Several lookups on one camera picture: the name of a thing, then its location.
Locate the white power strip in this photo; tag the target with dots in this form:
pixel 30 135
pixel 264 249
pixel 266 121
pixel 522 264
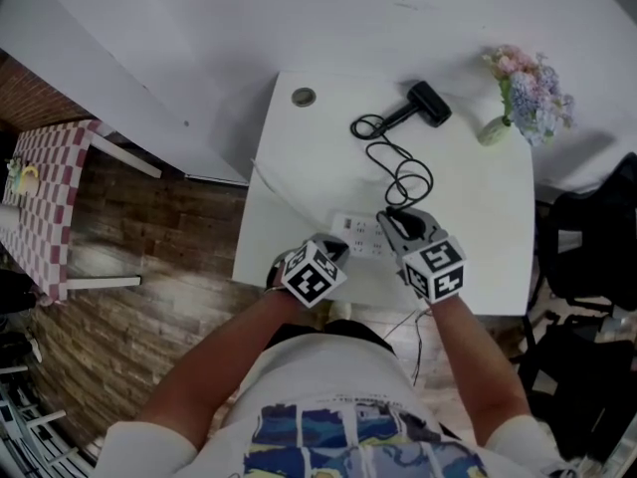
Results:
pixel 359 239

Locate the person's right forearm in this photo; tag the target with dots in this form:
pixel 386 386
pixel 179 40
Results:
pixel 473 366

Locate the white printed t-shirt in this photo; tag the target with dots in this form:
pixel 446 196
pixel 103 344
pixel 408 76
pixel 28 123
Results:
pixel 343 416

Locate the white metal rack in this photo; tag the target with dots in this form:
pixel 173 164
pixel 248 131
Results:
pixel 27 431

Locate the red checkered tablecloth table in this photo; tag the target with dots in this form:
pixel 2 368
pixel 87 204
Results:
pixel 45 202

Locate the person's left forearm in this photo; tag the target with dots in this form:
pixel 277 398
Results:
pixel 224 356

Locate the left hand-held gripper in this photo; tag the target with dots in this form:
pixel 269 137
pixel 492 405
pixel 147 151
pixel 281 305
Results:
pixel 313 277

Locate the pale green vase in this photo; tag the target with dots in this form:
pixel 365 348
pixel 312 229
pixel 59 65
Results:
pixel 494 132

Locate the white shoe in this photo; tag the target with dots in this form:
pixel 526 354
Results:
pixel 341 310

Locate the pastel artificial flower bouquet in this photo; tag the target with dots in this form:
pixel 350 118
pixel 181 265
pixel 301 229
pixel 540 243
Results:
pixel 535 92

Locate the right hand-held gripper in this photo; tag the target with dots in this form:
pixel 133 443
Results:
pixel 434 269

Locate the black office chair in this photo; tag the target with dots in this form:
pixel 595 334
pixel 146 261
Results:
pixel 587 277

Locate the yellow green small toy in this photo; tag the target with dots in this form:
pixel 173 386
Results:
pixel 23 176

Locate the black hair dryer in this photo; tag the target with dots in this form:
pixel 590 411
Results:
pixel 424 102

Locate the black shorts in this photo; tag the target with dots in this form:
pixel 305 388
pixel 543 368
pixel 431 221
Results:
pixel 338 330

